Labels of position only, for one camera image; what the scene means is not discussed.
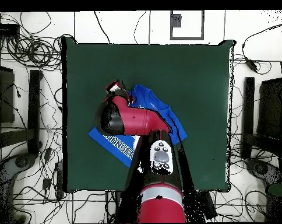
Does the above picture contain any blue shirt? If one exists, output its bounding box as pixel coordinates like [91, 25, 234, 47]
[87, 84, 188, 168]

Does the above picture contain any flat black box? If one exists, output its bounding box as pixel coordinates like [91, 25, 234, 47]
[0, 23, 20, 37]

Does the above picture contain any dark green table cloth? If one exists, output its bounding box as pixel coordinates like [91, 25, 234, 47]
[61, 36, 236, 193]

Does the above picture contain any black power strip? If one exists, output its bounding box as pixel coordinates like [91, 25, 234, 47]
[54, 161, 64, 199]
[200, 191, 218, 220]

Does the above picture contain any black equipment box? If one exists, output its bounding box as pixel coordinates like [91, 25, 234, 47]
[0, 64, 16, 124]
[257, 78, 282, 141]

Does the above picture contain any black power adapter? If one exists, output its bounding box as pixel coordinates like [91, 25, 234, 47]
[244, 57, 259, 72]

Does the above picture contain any coiled black cable bundle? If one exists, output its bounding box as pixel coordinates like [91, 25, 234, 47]
[5, 34, 62, 71]

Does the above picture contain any grey square floor frame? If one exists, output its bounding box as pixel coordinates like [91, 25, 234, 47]
[170, 10, 205, 41]

